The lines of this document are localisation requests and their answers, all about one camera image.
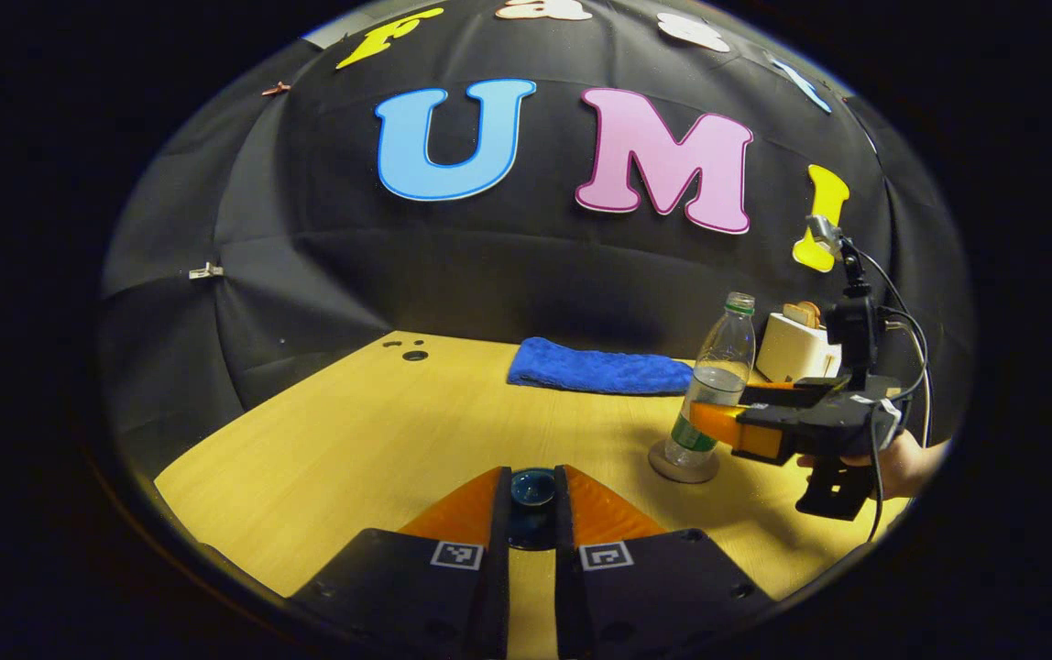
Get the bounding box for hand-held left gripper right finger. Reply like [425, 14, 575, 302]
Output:
[554, 464, 776, 660]

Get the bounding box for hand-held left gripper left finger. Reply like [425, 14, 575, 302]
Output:
[288, 466, 511, 660]

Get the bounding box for beige round coaster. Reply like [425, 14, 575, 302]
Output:
[648, 438, 722, 485]

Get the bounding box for clear plastic water bottle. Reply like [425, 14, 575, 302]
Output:
[663, 291, 757, 471]

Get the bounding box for white toaster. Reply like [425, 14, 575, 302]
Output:
[754, 312, 844, 384]

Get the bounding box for blue towel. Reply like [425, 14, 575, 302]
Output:
[507, 336, 696, 396]

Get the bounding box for black backdrop cloth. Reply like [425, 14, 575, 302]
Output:
[95, 0, 976, 478]

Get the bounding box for black cable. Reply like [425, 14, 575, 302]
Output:
[842, 240, 936, 544]

